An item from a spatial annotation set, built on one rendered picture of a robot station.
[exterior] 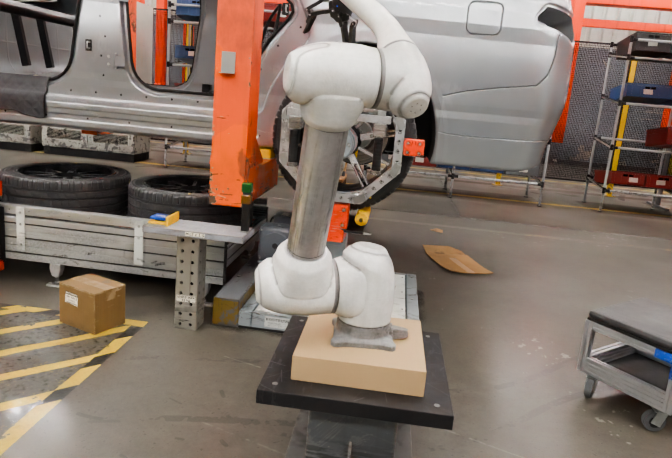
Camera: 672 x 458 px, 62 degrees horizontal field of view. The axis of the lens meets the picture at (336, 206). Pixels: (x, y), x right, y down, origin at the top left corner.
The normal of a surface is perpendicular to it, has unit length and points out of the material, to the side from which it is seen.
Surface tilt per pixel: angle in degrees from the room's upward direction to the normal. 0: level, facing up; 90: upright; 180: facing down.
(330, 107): 119
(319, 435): 90
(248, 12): 90
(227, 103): 90
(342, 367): 90
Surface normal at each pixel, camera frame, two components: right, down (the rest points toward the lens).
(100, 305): 0.88, 0.17
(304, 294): 0.17, 0.53
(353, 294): 0.18, 0.14
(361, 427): -0.11, 0.19
